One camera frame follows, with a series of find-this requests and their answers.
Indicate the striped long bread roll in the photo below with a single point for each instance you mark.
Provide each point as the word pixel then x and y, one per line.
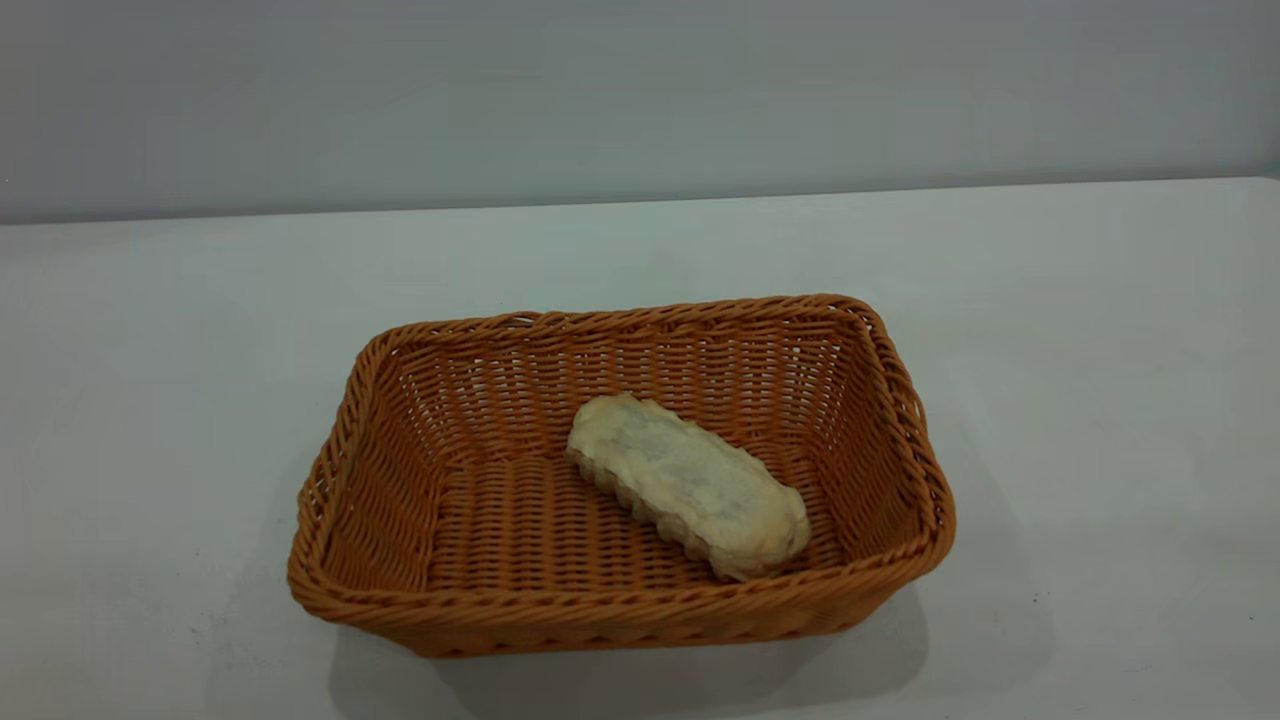
pixel 690 485

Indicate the orange woven wicker basket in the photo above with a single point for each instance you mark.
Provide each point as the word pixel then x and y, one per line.
pixel 480 520

